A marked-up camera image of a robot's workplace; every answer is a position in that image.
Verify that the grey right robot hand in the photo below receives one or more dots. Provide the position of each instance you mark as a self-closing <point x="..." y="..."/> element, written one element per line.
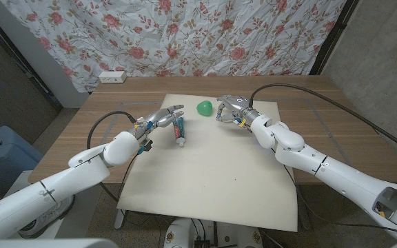
<point x="236" y="108"/>

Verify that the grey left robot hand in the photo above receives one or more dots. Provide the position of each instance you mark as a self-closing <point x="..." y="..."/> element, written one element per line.
<point x="157" y="118"/>

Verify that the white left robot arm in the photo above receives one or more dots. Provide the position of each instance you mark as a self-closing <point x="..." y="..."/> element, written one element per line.
<point x="64" y="186"/>

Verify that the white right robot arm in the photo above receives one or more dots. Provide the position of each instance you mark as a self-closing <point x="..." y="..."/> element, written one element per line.
<point x="322" y="165"/>

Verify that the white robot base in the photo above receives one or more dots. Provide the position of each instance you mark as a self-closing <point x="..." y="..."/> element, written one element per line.
<point x="184" y="234"/>

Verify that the green Colgate toothpaste tube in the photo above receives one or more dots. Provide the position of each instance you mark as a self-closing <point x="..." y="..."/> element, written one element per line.
<point x="178" y="132"/>

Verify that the green egg-shaped ball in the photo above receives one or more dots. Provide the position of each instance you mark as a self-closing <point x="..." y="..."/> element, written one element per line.
<point x="204" y="108"/>

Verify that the white power strip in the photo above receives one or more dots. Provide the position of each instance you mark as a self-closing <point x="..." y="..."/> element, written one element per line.
<point x="112" y="76"/>

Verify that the cream table mat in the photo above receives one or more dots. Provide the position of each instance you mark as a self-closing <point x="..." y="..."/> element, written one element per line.
<point x="212" y="179"/>

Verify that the floral backdrop cloth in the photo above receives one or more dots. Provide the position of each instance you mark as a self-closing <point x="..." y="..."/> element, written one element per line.
<point x="184" y="34"/>

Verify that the white table leg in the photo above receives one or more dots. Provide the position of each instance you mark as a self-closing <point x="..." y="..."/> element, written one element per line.
<point x="120" y="218"/>

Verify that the black backdrop pole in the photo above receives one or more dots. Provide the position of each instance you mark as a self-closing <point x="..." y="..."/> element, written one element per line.
<point x="19" y="58"/>
<point x="333" y="34"/>

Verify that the grey sneaker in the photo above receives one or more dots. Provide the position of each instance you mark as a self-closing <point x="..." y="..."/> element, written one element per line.
<point x="53" y="217"/>

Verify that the blue plastic bin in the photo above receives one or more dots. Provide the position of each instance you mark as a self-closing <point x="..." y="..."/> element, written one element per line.
<point x="9" y="155"/>

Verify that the white robot chest cover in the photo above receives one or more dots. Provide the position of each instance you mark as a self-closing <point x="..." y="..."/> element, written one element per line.
<point x="47" y="243"/>

